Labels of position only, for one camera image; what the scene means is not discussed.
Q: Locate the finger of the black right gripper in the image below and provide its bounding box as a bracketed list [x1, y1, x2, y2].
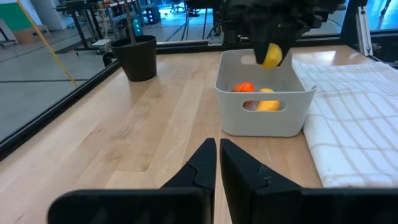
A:
[277, 29, 303, 67]
[252, 29, 275, 65]

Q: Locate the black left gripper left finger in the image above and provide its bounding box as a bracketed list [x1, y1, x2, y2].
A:
[47, 138, 218, 224]

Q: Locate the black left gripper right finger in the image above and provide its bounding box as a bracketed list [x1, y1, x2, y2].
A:
[219, 138, 398, 224]

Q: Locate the small yellow toy fruit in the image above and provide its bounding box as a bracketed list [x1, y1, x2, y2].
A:
[261, 42, 284, 70]

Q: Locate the orange toy carrot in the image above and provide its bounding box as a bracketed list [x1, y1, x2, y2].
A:
[231, 82, 261, 112]

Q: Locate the yellow toy banana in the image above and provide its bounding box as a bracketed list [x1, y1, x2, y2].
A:
[255, 88, 282, 112]

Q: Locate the white checked cloth towel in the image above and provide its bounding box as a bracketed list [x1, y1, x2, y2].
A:
[291, 58, 398, 189]

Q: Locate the teal glowing device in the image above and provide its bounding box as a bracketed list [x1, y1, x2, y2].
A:
[132, 16, 144, 37]

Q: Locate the black plant pot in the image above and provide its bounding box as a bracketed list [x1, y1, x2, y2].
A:
[109, 34, 158, 83]

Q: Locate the black background desk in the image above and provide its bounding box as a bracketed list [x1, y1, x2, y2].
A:
[55, 0, 163, 52]

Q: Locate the thin yellow slanted pole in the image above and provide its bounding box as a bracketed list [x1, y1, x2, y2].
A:
[16, 0, 80, 88]

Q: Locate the brown cardboard box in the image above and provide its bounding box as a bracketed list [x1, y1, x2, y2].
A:
[11, 24, 53, 45]

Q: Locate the green board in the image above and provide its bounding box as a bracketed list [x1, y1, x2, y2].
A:
[0, 1, 34, 32]

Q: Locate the black frame crossbar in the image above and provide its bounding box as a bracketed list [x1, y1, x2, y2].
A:
[155, 34, 354, 56]

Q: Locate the silver aluminium frame post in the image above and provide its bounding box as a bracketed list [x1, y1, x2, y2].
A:
[355, 5, 374, 57]

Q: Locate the grey plastic bin with handles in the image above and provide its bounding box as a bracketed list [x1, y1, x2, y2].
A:
[215, 49, 318, 138]

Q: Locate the black table edge rail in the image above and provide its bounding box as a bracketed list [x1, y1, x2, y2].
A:
[0, 58, 123, 162]

